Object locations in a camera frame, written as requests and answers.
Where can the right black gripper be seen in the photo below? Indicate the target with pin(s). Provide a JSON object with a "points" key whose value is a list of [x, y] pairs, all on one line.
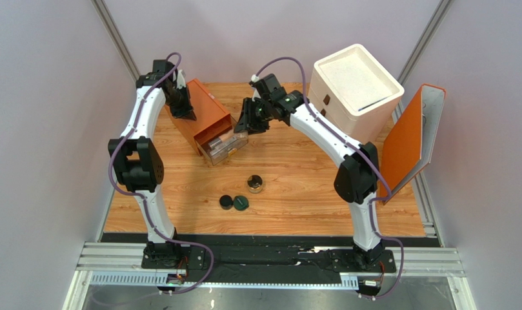
{"points": [[252, 113]]}

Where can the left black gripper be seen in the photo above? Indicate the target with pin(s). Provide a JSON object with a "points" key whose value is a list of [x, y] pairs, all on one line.
{"points": [[187, 111]]}

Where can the orange drawer box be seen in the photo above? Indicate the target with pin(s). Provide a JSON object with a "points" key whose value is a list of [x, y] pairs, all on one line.
{"points": [[212, 118]]}

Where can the clear drawer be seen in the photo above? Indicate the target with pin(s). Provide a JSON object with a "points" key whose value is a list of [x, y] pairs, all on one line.
{"points": [[205, 149]]}

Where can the small foundation bottle black cap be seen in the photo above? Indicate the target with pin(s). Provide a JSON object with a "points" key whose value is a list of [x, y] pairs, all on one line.
{"points": [[237, 140]]}

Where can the clear blue-label bottle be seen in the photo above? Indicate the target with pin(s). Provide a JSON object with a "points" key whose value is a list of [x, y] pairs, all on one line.
{"points": [[222, 153]]}

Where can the beige tube grey cap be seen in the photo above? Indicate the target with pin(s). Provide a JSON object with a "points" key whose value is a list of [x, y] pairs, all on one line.
{"points": [[222, 140]]}

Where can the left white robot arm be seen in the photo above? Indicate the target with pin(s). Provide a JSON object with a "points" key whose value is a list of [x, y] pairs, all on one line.
{"points": [[136, 168]]}

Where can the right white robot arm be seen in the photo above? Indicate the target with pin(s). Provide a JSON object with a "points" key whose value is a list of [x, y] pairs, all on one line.
{"points": [[356, 178]]}

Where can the gold round jar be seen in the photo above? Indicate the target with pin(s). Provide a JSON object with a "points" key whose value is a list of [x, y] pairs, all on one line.
{"points": [[255, 184]]}

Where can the dark green round compact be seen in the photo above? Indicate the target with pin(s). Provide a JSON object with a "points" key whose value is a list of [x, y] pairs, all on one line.
{"points": [[241, 203]]}

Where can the black round compact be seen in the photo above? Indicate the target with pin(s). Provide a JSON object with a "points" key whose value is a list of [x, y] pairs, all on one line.
{"points": [[226, 202]]}

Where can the white three-drawer cabinet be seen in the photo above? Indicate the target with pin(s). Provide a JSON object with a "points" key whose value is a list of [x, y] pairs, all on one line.
{"points": [[355, 92]]}

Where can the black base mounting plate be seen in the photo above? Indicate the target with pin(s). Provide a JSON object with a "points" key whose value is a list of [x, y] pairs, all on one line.
{"points": [[233, 259]]}

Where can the orange binder folder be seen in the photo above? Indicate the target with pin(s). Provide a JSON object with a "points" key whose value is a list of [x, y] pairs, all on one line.
{"points": [[408, 148]]}

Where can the aluminium frame rail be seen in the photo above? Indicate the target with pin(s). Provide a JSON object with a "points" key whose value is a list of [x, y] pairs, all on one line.
{"points": [[108, 276]]}

